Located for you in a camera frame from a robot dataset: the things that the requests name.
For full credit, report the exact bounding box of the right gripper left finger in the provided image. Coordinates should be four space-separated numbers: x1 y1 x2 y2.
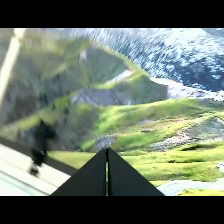
51 147 108 197

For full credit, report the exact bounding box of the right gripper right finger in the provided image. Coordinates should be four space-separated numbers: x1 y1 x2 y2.
107 146 165 197

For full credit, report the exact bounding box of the silver frame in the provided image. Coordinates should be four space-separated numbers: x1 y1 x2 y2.
0 142 72 197

